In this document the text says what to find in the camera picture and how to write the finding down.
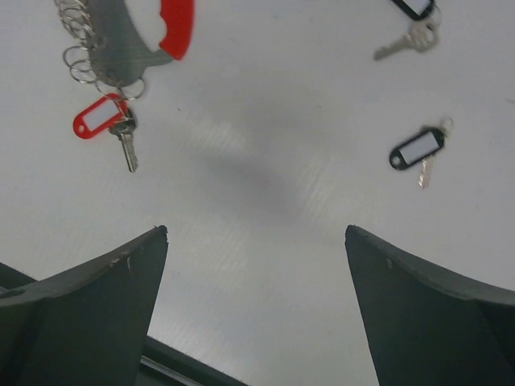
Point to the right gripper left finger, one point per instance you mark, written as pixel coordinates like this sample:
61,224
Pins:
86,325

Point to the black tag key middle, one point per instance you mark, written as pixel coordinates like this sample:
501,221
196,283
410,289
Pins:
423,32

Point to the red handled key organizer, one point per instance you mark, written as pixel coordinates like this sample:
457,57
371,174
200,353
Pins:
110,53

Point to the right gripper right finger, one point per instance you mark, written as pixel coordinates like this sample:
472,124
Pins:
427,325

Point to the black tag key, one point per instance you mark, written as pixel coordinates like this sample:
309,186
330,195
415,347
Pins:
423,32
422,149

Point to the black tag key right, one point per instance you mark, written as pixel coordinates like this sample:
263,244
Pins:
422,149

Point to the red tag key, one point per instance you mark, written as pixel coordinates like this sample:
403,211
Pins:
109,113

